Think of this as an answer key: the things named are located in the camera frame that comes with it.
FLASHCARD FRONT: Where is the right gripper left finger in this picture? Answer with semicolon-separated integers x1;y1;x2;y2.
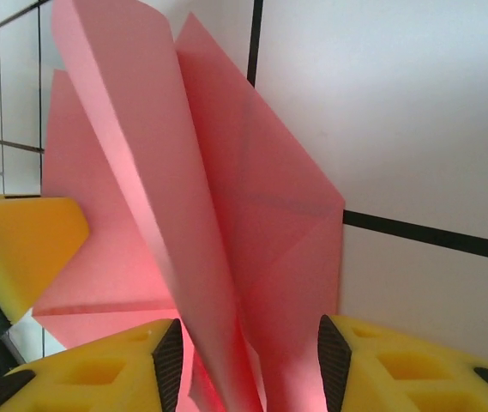
0;317;184;412

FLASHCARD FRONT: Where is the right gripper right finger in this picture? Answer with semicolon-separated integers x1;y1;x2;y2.
316;312;488;412

